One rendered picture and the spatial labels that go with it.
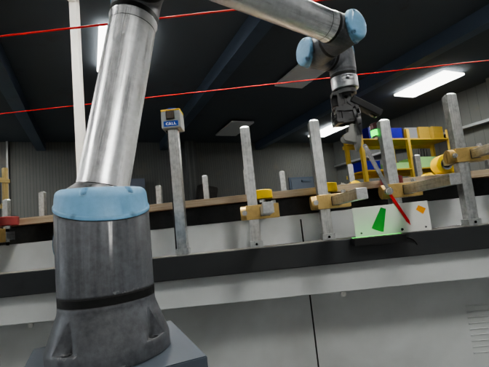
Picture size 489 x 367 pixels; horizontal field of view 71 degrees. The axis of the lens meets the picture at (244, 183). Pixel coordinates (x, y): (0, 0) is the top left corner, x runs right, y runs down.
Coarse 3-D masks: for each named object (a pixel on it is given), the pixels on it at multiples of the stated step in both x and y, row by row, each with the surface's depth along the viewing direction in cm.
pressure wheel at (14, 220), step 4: (4, 216) 132; (8, 216) 132; (12, 216) 133; (16, 216) 135; (0, 220) 131; (4, 220) 131; (8, 220) 132; (12, 220) 133; (16, 220) 135; (0, 224) 131; (4, 224) 131; (8, 224) 132; (12, 224) 133; (16, 224) 135; (4, 228) 133; (8, 228) 134; (8, 244) 134
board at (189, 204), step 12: (408, 180) 137; (420, 180) 137; (276, 192) 138; (288, 192) 137; (300, 192) 137; (312, 192) 137; (336, 192) 140; (156, 204) 138; (168, 204) 138; (192, 204) 138; (204, 204) 138; (216, 204) 138; (228, 204) 143; (36, 216) 139; (48, 216) 139
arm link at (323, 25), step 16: (224, 0) 83; (240, 0) 83; (256, 0) 84; (272, 0) 86; (288, 0) 88; (304, 0) 91; (256, 16) 89; (272, 16) 89; (288, 16) 90; (304, 16) 91; (320, 16) 93; (336, 16) 96; (352, 16) 97; (304, 32) 96; (320, 32) 96; (336, 32) 97; (352, 32) 96; (320, 48) 106; (336, 48) 103
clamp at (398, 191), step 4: (388, 184) 120; (392, 184) 120; (396, 184) 120; (400, 184) 120; (404, 184) 120; (380, 188) 122; (384, 188) 120; (392, 188) 120; (396, 188) 120; (400, 188) 120; (380, 192) 123; (396, 192) 120; (400, 192) 120; (416, 192) 120; (420, 192) 119; (380, 196) 123; (384, 196) 120; (388, 196) 120; (396, 196) 120; (400, 196) 120; (404, 196) 119; (408, 196) 119; (412, 196) 120
